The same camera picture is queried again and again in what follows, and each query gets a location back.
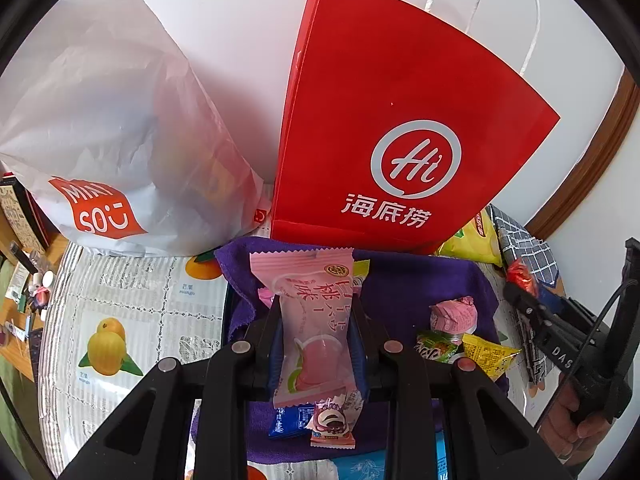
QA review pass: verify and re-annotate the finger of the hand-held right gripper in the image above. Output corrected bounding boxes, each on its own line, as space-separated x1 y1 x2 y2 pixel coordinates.
502 282 568 348

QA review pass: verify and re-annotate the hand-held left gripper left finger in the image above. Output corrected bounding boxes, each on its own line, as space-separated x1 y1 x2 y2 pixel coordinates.
60 302 283 480

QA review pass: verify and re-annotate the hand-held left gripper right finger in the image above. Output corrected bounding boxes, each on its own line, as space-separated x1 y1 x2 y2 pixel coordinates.
350 302 576 480

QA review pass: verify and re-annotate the red candy packet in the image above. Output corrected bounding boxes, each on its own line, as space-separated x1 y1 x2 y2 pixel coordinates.
505 264 542 297

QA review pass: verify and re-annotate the pale pink peach snack packet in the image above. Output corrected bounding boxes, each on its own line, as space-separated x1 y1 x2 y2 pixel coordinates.
250 247 357 407

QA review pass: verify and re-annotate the yellow triangular snack packet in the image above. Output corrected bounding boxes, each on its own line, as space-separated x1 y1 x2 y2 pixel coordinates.
461 333 522 387

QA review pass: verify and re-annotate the small white pink snack packet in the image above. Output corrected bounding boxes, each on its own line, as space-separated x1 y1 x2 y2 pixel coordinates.
309 391 364 448

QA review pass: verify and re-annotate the pink silver banded snack packet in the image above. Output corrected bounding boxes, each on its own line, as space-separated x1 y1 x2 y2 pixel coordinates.
430 296 478 335

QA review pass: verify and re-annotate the green snack packet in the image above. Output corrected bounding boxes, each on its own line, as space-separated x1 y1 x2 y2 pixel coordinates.
416 329 473 365

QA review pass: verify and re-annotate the small blue snack packet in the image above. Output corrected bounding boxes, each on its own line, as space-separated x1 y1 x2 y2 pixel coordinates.
269 404 315 440

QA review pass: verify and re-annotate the blue tissue pack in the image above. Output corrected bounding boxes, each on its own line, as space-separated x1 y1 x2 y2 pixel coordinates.
332 432 449 480

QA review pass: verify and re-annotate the person's right hand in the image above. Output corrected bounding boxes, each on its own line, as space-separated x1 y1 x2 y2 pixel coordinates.
539 385 618 466

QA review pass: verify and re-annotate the grey checked folded cloth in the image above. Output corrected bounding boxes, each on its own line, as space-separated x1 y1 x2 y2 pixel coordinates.
487 204 569 401

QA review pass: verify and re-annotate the purple towel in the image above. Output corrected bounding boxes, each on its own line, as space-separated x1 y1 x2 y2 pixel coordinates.
197 236 512 467

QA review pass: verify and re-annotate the yellow chips bag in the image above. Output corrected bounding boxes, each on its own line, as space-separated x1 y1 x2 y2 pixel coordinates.
439 208 504 267

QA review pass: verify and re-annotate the red paper bag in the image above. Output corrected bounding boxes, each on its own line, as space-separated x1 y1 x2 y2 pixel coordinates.
270 0 562 257

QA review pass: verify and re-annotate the wooden nightstand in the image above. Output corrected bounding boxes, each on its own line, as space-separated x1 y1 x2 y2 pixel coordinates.
0 220 52 382

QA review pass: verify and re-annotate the white plastic shopping bag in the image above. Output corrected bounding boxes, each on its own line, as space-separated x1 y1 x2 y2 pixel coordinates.
0 0 274 257

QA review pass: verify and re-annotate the green blanket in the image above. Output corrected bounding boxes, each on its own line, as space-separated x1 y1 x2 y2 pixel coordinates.
0 255 48 466

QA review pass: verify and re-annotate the patterned book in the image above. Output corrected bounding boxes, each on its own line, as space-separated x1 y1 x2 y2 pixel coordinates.
0 175 49 252

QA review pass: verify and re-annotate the brown wooden door frame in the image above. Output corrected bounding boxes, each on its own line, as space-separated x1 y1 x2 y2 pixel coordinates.
524 67 640 242

